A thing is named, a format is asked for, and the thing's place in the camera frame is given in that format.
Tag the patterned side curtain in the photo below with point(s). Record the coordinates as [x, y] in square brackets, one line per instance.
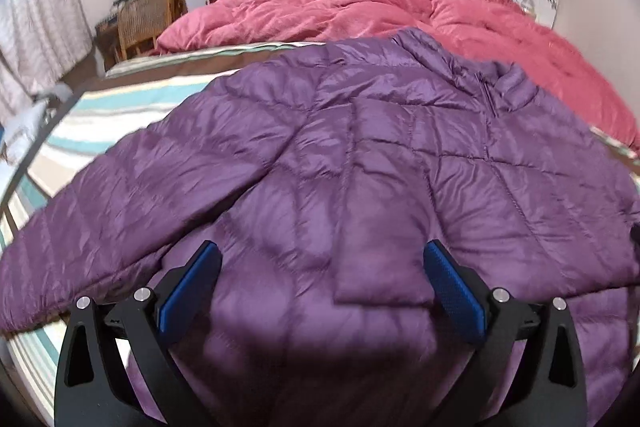
[41, 42]

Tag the purple quilted down jacket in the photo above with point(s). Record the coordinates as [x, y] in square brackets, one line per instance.
[434, 146]

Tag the wooden desk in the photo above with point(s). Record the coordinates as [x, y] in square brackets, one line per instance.
[107, 41]

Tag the wooden chair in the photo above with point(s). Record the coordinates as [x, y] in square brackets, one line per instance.
[143, 21]

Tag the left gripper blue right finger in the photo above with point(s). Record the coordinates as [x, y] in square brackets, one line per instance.
[489, 319]

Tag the striped bed sheet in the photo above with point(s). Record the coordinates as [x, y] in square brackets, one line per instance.
[65, 146]

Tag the white deer print pillow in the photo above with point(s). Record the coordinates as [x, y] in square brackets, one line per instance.
[21, 132]

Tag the red quilted duvet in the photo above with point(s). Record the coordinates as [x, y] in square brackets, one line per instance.
[482, 30]

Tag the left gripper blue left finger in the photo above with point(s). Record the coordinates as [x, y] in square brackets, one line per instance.
[155, 319]

